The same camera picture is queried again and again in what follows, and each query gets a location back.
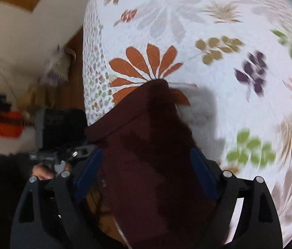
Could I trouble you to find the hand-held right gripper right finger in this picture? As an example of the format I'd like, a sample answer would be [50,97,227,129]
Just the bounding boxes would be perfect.
[190,146,284,249]

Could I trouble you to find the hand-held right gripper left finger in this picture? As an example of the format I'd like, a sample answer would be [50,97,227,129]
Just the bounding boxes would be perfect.
[10,149,104,249]

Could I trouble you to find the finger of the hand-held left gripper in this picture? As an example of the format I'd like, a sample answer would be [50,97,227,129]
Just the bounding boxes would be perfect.
[69,145,98,165]

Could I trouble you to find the maroon pants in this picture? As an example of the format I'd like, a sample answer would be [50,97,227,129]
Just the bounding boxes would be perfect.
[84,79,229,249]

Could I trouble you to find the person's left hand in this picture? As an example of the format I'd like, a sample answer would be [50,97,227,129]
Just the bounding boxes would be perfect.
[32,164,72,181]

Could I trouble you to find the orange object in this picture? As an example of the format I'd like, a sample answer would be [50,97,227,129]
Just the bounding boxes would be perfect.
[0,111,24,138]

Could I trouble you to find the white woven basket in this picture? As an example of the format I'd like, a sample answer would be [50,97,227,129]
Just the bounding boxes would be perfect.
[44,45,77,87]

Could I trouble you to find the floral quilted bedspread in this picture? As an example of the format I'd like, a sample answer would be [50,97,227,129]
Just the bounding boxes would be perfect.
[82,0,292,249]

